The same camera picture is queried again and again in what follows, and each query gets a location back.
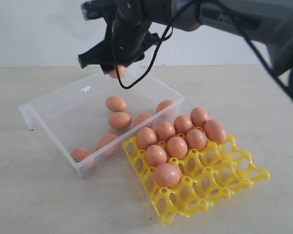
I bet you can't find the brown egg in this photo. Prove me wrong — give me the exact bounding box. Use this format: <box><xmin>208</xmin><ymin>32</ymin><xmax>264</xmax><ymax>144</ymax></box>
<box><xmin>204</xmin><ymin>119</ymin><xmax>227</xmax><ymax>144</ymax></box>
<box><xmin>190</xmin><ymin>107</ymin><xmax>210</xmax><ymax>127</ymax></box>
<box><xmin>156</xmin><ymin>99</ymin><xmax>175</xmax><ymax>117</ymax></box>
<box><xmin>145</xmin><ymin>145</ymin><xmax>167</xmax><ymax>167</ymax></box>
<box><xmin>174</xmin><ymin>115</ymin><xmax>193</xmax><ymax>134</ymax></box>
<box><xmin>105</xmin><ymin>96</ymin><xmax>127</xmax><ymax>112</ymax></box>
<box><xmin>167</xmin><ymin>136</ymin><xmax>188</xmax><ymax>159</ymax></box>
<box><xmin>70</xmin><ymin>147</ymin><xmax>95</xmax><ymax>169</ymax></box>
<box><xmin>136</xmin><ymin>127</ymin><xmax>157</xmax><ymax>150</ymax></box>
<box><xmin>154</xmin><ymin>163</ymin><xmax>181</xmax><ymax>188</ymax></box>
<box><xmin>108</xmin><ymin>65</ymin><xmax>126</xmax><ymax>79</ymax></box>
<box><xmin>133</xmin><ymin>113</ymin><xmax>153</xmax><ymax>128</ymax></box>
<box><xmin>108</xmin><ymin>112</ymin><xmax>132</xmax><ymax>130</ymax></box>
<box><xmin>185</xmin><ymin>129</ymin><xmax>207</xmax><ymax>151</ymax></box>
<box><xmin>96</xmin><ymin>134</ymin><xmax>122</xmax><ymax>156</ymax></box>
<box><xmin>157</xmin><ymin>121</ymin><xmax>176</xmax><ymax>142</ymax></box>

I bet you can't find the yellow plastic egg tray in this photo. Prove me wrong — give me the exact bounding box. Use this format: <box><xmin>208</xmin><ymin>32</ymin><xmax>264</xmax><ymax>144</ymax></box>
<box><xmin>123</xmin><ymin>134</ymin><xmax>270</xmax><ymax>225</ymax></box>

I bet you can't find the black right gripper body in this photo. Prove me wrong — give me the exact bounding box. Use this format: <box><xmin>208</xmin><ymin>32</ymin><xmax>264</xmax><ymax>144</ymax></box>
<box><xmin>104</xmin><ymin>14</ymin><xmax>160</xmax><ymax>67</ymax></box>

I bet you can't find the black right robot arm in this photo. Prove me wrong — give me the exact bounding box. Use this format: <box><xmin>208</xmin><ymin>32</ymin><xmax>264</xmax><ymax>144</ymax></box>
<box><xmin>78</xmin><ymin>0</ymin><xmax>293</xmax><ymax>101</ymax></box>

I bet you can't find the clear plastic bin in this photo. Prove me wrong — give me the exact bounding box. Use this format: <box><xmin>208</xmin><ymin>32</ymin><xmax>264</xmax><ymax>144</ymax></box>
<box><xmin>19</xmin><ymin>65</ymin><xmax>184</xmax><ymax>178</ymax></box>

